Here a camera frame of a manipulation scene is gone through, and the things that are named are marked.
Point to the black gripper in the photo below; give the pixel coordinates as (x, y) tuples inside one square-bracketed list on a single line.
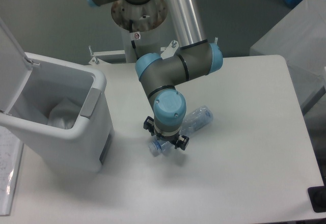
[(179, 141)]

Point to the clear plastic water bottle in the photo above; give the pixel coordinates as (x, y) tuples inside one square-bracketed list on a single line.
[(192, 122)]

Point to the white plastic wrapper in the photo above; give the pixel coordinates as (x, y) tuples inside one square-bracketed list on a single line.
[(64, 114)]

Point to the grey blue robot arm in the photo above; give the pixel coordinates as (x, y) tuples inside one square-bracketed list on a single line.
[(194, 58)]

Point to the white trash can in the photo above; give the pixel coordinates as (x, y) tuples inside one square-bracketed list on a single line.
[(84, 145)]

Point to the white trash can lid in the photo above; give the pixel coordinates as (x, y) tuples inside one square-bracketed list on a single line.
[(15, 69)]

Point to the white paper document sheet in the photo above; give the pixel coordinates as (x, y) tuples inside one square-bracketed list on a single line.
[(11, 152)]

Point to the black device at table edge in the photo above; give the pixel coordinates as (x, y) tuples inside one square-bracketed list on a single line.
[(317, 198)]

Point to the white covered box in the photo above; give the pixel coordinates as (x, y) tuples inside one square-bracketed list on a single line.
[(300, 39)]

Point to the white middle table clamp bracket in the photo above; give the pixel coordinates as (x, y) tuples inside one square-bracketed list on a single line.
[(170, 50)]

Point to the white table clamp bracket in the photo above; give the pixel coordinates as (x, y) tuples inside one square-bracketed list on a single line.
[(112, 57), (170, 50)]

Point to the white left table clamp bracket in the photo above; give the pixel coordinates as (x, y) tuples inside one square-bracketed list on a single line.
[(112, 57)]

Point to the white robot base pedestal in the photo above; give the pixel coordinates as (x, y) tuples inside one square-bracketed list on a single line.
[(139, 26)]

